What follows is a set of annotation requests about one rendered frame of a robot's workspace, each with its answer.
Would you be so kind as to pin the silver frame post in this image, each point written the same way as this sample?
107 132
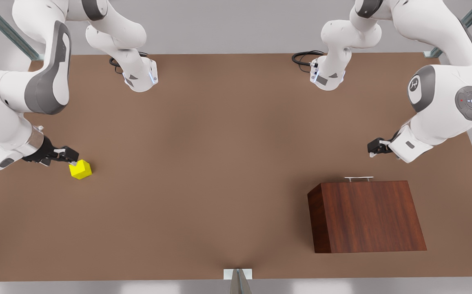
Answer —
238 279
5 28
470 16

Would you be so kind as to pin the dark wooden cabinet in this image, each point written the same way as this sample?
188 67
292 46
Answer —
366 218

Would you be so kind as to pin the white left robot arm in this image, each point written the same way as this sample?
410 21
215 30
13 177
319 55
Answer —
444 98

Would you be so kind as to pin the yellow cube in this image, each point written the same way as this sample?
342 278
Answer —
81 170

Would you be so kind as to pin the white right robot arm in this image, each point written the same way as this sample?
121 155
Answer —
3 94

